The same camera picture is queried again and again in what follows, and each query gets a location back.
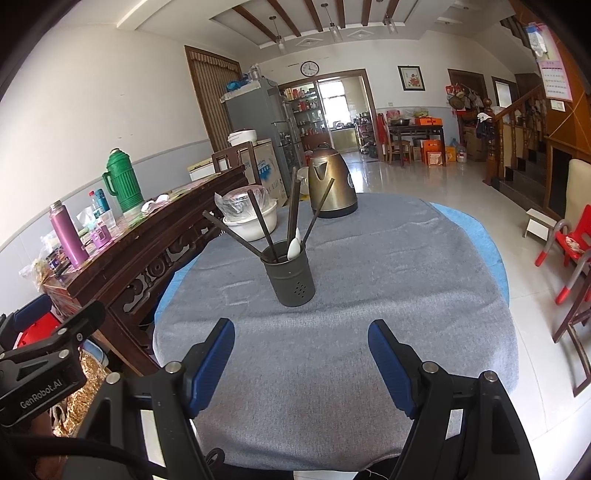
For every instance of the blue-label plastic bottle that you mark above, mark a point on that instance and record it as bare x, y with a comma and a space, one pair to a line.
98, 203

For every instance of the white step stool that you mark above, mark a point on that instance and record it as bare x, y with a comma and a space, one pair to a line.
538, 226

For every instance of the red box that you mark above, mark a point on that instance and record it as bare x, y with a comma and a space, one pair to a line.
34, 332

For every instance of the flat orange box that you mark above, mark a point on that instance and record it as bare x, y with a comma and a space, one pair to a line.
429, 122

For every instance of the dark wooden dining table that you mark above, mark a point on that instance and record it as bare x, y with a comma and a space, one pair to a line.
415, 133

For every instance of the grey tablecloth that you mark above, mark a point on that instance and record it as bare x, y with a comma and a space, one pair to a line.
346, 286

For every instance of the white chest freezer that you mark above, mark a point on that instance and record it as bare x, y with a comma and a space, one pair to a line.
268, 168

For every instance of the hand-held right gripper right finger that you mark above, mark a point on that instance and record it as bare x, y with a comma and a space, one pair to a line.
392, 369

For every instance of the purple cup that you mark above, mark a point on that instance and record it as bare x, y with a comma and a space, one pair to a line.
99, 235

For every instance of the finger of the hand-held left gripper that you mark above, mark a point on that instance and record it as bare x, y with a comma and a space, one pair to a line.
64, 334
32, 308

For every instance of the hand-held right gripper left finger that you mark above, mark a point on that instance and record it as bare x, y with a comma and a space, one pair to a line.
210, 369

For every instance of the purple thermos bottle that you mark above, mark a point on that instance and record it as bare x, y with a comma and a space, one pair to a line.
67, 235

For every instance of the brown wooden chair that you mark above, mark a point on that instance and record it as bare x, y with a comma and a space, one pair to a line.
565, 323

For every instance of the brown curtain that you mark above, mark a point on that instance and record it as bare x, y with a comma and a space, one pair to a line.
212, 92

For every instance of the wooden staircase railing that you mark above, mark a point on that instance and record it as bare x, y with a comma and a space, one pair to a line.
508, 110

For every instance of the framed wall picture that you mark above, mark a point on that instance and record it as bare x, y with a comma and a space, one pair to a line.
411, 77

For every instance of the white plastic basin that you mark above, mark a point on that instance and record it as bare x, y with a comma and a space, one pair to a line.
244, 228

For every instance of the glass shelf with bottles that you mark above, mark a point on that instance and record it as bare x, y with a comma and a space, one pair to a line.
304, 110

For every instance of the small white cabinet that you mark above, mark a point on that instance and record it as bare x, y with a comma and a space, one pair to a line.
201, 170

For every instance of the bronze electric kettle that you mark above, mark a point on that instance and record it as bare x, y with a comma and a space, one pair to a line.
334, 189

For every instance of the orange cardboard box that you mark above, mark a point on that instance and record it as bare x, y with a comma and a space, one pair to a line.
433, 154

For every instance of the green thermos jug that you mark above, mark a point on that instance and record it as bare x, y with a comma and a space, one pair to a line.
122, 180

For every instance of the clear plastic cup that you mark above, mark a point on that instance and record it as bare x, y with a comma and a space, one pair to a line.
107, 220

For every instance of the dark wooden chair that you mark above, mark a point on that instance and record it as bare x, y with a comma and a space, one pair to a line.
221, 159

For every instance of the clear water jug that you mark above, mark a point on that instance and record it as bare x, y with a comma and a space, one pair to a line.
461, 151

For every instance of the grey metal utensil holder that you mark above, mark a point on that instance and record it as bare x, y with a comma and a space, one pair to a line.
291, 281

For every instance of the grey refrigerator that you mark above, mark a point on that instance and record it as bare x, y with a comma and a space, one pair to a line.
258, 115

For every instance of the white plastic spoon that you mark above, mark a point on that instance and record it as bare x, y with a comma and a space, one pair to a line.
294, 247

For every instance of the golden foil bag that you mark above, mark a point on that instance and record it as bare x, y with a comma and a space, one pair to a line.
87, 392

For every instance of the red child's chair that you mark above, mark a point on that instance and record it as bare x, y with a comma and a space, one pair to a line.
570, 244

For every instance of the white rice cooker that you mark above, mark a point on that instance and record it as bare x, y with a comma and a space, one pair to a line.
242, 137

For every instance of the cream padded chair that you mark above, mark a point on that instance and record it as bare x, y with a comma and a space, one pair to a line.
579, 184

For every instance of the glass pendant lamp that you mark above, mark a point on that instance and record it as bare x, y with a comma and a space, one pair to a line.
280, 41
390, 23
332, 30

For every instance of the white crumpled wrapper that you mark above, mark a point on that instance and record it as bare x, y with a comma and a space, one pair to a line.
154, 203

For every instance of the round wall clock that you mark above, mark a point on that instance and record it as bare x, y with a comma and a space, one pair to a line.
309, 68

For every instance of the white floor fan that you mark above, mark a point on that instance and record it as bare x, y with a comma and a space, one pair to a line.
303, 184

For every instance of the blue under cloth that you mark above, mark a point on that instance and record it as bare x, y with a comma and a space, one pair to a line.
480, 240

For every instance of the carved wooden sideboard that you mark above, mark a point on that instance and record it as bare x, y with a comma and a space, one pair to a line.
129, 258

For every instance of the pink wall calendar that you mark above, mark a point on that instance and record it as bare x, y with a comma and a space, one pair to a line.
556, 76

